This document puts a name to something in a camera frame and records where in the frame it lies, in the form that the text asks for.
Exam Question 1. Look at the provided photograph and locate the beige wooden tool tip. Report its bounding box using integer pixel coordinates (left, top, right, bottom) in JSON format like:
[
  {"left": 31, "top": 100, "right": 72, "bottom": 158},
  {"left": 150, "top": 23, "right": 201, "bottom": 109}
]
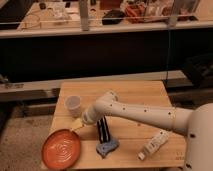
[{"left": 71, "top": 119, "right": 84, "bottom": 131}]

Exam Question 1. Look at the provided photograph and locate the orange ceramic bowl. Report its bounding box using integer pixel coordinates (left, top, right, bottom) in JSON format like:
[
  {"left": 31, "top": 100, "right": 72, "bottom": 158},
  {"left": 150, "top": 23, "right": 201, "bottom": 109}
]
[{"left": 41, "top": 129, "right": 81, "bottom": 170}]

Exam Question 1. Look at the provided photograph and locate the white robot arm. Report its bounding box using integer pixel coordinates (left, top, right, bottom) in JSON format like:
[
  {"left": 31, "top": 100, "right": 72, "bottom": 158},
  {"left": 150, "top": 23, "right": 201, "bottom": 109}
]
[{"left": 74, "top": 91, "right": 213, "bottom": 171}]

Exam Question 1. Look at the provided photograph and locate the translucent plastic cup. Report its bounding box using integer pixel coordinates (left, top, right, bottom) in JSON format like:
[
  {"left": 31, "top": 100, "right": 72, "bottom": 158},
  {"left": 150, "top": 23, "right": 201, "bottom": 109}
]
[{"left": 64, "top": 96, "right": 81, "bottom": 118}]

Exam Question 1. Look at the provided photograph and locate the blue black dish brush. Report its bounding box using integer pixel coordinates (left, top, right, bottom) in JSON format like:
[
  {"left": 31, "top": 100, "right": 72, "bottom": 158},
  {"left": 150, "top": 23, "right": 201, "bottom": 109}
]
[{"left": 96, "top": 117, "right": 119, "bottom": 158}]

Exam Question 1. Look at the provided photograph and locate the black bag on bench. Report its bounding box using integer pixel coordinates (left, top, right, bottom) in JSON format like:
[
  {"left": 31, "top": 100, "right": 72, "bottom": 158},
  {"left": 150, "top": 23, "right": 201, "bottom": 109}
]
[{"left": 102, "top": 10, "right": 125, "bottom": 25}]

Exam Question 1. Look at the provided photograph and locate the red object on bench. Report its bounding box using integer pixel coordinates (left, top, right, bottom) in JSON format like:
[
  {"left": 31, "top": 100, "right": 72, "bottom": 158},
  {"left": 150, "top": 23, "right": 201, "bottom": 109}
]
[{"left": 125, "top": 4, "right": 146, "bottom": 23}]

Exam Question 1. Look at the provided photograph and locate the metal railing post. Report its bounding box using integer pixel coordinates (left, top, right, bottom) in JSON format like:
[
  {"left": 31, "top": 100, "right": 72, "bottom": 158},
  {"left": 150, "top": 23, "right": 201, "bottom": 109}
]
[{"left": 79, "top": 0, "right": 89, "bottom": 31}]

